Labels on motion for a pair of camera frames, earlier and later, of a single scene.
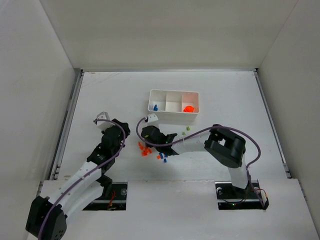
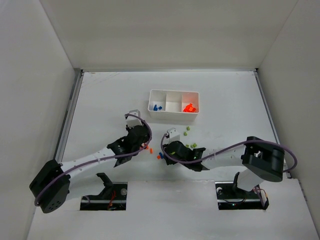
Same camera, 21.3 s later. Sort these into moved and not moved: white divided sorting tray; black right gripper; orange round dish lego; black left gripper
Moved: black left gripper; black right gripper
Not moved: orange round dish lego; white divided sorting tray
